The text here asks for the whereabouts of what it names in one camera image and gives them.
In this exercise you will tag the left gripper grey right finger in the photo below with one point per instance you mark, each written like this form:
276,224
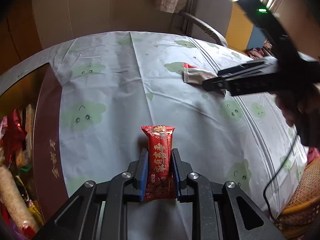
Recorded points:
178,175

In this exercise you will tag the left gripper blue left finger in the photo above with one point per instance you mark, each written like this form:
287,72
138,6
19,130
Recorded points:
141,175

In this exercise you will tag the red gold character candy bar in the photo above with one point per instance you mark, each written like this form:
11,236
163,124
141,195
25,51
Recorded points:
159,183

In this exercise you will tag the person's right hand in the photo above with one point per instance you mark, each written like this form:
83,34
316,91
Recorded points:
291,109

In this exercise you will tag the yellow cushion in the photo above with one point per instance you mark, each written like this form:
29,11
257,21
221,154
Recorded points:
239,29

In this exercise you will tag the white red wafer packet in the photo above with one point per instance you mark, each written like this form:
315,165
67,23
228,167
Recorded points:
195,76

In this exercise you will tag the grey armchair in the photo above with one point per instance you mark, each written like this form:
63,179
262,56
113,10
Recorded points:
206,20

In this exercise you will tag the pale blue cloud tablecloth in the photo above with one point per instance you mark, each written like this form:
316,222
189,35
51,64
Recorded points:
242,161

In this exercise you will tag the woven wicker basket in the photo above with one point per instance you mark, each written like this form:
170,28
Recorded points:
303,207

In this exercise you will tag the puffed rice bar cartoon wrapper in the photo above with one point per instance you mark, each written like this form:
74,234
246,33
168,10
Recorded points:
16,206

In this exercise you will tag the flat red foil packet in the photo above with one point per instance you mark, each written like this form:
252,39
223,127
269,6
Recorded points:
13,137

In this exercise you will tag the maroon gold gift box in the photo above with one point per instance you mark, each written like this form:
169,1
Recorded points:
42,86

